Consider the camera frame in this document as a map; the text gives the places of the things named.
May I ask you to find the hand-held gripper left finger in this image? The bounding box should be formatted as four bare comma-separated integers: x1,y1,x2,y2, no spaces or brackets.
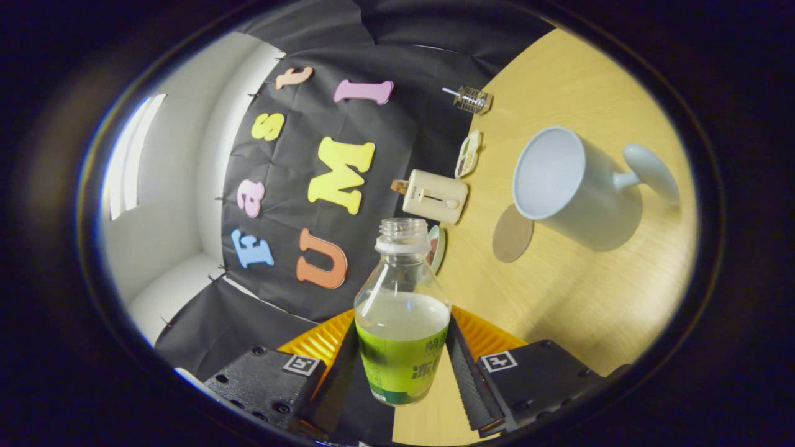
204,309,361,438

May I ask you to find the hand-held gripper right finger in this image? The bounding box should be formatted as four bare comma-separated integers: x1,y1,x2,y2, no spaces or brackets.
445,305,608,435

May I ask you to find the clear juice bottle green label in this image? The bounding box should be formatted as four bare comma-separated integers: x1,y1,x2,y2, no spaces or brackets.
353,217,452,407

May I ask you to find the round brown coaster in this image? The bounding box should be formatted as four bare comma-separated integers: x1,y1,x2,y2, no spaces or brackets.
493,204,535,263

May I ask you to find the white cup with handle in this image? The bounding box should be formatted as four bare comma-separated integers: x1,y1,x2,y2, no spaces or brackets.
512,126,681,252

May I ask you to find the pale green plate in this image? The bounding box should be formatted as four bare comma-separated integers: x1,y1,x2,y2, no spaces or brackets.
426,225,447,275

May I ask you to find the wooden table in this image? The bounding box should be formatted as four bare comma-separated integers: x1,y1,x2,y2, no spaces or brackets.
393,28,697,446

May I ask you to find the white toaster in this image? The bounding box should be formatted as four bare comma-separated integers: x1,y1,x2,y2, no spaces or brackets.
402,169,470,225

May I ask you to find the white divided snack tray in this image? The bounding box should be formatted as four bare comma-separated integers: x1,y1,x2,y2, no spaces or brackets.
455,129,483,179

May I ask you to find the ceiling light panel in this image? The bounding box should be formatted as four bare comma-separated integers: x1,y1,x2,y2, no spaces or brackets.
109,93,167,222

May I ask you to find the wire mesh holder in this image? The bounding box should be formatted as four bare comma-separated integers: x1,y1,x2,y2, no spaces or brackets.
453,86,493,116

